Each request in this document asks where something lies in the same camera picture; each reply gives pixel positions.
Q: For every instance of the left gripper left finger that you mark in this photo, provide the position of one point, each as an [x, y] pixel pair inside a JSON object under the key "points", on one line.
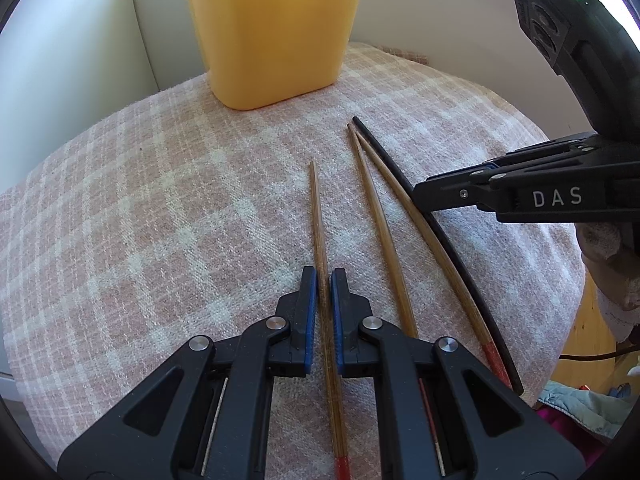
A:
{"points": [[204, 412]]}

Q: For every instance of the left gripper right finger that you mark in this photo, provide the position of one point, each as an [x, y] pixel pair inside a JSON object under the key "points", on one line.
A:
{"points": [[441, 413]]}

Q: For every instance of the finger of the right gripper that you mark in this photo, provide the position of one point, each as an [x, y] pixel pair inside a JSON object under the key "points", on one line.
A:
{"points": [[569, 190], [559, 153]]}

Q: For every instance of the wooden chopstick red end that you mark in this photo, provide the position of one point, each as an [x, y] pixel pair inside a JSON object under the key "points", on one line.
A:
{"points": [[331, 376]]}

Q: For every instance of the wooden chopstick red tip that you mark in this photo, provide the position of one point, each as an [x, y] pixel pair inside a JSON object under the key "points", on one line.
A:
{"points": [[485, 329]]}

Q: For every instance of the black chopstick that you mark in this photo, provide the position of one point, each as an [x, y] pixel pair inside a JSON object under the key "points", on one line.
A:
{"points": [[485, 328]]}

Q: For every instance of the gloved right hand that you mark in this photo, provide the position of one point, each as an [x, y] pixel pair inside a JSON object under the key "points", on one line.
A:
{"points": [[611, 257]]}

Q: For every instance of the pink checked cloth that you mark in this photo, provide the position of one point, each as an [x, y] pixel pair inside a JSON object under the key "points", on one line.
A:
{"points": [[177, 216]]}

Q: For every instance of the yellow plastic utensil holder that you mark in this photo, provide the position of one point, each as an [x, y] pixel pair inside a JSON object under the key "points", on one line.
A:
{"points": [[260, 52]]}

